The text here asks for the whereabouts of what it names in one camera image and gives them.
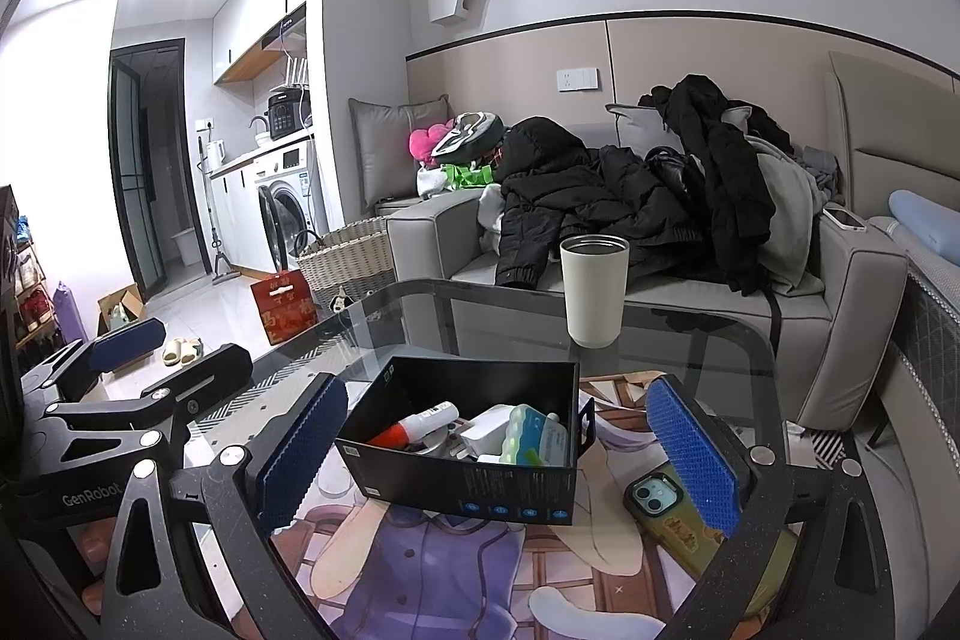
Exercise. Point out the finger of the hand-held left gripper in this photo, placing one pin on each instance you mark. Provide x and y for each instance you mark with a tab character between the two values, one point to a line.
127	344
206	370

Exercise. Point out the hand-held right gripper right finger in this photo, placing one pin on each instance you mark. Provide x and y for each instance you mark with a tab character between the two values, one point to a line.
690	452

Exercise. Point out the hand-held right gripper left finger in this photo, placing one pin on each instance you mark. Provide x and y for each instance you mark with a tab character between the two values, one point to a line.
300	452

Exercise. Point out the white bottle with red cap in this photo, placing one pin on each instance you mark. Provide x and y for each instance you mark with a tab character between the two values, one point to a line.
427	419

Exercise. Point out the round silver USB hub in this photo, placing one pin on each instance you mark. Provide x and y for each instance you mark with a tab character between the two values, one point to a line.
442	446

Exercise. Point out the green and blue plastic box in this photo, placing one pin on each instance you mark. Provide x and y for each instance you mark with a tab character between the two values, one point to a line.
534	436

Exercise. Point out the black storage box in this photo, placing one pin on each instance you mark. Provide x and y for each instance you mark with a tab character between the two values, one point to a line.
465	490

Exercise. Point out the large white power adapter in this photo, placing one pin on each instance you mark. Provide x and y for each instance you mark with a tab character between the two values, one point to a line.
487	426

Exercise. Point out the person's left hand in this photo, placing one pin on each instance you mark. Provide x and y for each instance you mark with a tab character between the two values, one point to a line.
90	544

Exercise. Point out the beige slipper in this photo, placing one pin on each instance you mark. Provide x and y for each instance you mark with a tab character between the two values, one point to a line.
174	353
193	349

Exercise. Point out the cardboard box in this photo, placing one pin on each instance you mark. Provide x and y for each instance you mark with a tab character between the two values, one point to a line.
120	310

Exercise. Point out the purple bag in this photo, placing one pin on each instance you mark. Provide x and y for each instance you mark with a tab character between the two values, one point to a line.
67	317

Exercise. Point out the phone in green case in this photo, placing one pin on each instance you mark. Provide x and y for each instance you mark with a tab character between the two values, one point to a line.
675	535

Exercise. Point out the red gift bag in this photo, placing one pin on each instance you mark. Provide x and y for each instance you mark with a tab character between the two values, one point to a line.
285	310

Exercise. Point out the white trash bin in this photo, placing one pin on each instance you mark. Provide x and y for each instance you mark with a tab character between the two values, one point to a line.
182	250

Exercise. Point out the storage shelf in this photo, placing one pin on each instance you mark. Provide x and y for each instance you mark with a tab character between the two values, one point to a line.
26	295

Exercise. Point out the upright mop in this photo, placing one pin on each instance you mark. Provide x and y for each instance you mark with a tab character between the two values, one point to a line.
217	257

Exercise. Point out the small black and white figure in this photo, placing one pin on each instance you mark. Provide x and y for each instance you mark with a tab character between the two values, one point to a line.
339	300

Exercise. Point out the white base cabinet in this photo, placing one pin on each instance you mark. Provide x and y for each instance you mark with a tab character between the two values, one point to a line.
234	212

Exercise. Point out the black framed glass door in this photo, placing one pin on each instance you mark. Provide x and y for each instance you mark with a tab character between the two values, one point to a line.
146	168

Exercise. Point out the wicker basket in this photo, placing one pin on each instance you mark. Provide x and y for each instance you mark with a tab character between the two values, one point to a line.
352	265

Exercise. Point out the cream tumbler cup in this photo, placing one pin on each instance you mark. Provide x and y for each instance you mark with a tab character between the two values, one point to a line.
592	295

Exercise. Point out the printed desk mat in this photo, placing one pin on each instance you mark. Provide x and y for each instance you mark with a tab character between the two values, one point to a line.
450	572

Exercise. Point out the white washing machine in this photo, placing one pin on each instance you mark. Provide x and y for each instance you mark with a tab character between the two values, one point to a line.
300	190

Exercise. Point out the white electric kettle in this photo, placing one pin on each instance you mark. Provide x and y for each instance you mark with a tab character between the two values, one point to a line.
215	156

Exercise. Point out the grey sofa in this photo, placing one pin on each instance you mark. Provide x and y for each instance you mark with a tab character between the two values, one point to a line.
427	235

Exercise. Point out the grey hoodie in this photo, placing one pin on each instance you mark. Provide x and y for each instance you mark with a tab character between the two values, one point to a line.
787	212

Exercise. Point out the grey quilted mattress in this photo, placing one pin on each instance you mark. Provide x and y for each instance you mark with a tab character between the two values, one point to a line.
930	347

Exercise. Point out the black countertop appliance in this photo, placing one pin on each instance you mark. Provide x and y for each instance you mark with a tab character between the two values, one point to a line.
289	115

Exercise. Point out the black puffer jacket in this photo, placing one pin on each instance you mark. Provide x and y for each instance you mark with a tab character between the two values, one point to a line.
577	197

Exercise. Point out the phone with white edge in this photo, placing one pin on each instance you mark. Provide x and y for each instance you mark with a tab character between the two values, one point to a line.
845	218

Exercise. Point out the white cloth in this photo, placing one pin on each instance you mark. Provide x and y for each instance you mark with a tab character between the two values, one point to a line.
491	220

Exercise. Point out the pink plush toy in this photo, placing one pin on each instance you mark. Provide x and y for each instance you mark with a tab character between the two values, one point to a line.
424	144

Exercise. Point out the green cloth item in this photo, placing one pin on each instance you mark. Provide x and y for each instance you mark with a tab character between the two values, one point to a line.
469	175

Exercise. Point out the light blue pillow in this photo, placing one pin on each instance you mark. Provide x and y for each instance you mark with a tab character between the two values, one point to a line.
926	227

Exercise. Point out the range hood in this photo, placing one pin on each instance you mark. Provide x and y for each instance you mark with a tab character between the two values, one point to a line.
285	29

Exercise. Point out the beige headboard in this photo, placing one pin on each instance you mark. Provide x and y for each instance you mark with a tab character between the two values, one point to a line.
892	123

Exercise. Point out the white wall cabinets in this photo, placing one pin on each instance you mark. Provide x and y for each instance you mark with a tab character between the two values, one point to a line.
255	10

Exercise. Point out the white wall socket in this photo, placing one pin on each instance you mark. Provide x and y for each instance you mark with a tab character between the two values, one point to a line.
577	79

